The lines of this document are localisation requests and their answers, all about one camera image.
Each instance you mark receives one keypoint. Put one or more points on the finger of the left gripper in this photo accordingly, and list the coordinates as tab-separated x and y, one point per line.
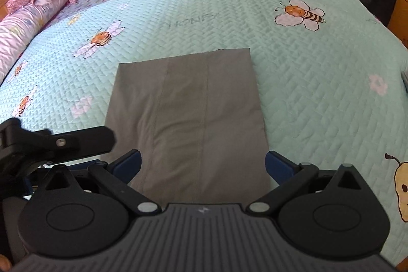
45	146
84	165

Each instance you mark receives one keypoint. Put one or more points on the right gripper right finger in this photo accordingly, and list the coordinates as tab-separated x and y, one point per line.
292	179

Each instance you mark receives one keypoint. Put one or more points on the wooden cabinet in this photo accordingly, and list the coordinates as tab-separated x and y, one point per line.
398	23

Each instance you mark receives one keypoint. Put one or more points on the person's left hand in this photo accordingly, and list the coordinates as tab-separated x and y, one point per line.
5	264

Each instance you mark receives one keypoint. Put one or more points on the grey t-shirt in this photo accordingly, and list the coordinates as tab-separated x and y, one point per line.
197	121

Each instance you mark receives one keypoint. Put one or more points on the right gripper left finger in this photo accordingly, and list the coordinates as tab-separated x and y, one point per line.
114	179

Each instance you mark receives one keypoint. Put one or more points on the mint quilted bee bedspread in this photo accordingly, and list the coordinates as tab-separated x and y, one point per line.
329	77

